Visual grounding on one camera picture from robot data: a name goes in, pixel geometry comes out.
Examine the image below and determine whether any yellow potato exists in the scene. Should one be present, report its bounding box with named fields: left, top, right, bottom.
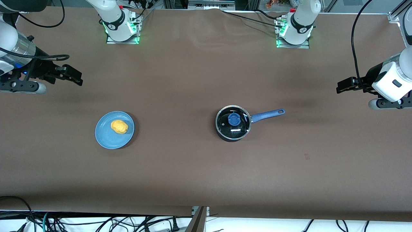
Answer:
left=111, top=120, right=129, bottom=134

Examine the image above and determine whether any glass lid with blue knob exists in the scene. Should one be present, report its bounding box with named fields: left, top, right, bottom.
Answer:
left=216, top=105, right=251, bottom=140

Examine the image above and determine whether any blue plate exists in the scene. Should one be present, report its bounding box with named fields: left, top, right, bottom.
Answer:
left=95, top=111, right=135, bottom=150

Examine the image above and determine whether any brown table cover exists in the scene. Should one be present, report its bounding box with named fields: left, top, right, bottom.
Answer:
left=0, top=7, right=412, bottom=223

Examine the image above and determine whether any metal rack shelf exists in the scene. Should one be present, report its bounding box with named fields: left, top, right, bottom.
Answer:
left=188, top=0, right=236, bottom=10

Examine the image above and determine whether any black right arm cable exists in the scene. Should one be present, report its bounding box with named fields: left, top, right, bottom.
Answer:
left=0, top=0, right=70, bottom=62

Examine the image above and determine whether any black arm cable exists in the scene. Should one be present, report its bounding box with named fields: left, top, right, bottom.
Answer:
left=351, top=0, right=375, bottom=94
left=0, top=0, right=70, bottom=62

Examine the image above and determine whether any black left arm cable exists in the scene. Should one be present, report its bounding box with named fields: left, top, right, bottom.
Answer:
left=351, top=0, right=375, bottom=94

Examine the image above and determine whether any aluminium frame corner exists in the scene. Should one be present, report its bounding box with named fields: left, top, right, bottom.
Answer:
left=388, top=0, right=412, bottom=23

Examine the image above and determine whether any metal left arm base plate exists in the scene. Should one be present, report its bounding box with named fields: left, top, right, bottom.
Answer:
left=275, top=15, right=310, bottom=49

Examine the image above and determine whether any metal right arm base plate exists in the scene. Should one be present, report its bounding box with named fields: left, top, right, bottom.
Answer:
left=106, top=13, right=142, bottom=44

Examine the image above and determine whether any black pot with blue handle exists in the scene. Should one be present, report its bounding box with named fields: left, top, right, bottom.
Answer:
left=215, top=105, right=286, bottom=142

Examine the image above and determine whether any black cable on table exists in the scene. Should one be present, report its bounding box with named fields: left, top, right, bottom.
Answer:
left=221, top=9, right=285, bottom=29

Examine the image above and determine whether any black looped floor cable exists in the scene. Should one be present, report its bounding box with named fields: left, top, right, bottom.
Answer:
left=0, top=196, right=36, bottom=232

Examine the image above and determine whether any aluminium profile post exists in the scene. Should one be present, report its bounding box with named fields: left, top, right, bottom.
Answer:
left=185, top=206, right=210, bottom=232

